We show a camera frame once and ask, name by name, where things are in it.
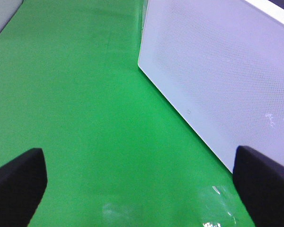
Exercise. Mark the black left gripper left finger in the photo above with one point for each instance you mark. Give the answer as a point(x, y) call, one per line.
point(23, 182)

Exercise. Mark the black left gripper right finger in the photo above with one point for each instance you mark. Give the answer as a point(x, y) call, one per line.
point(259, 182)

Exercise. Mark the white microwave door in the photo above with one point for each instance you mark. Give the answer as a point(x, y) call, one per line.
point(220, 63)

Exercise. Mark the white microwave oven body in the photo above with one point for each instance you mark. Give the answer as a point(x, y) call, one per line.
point(269, 8)

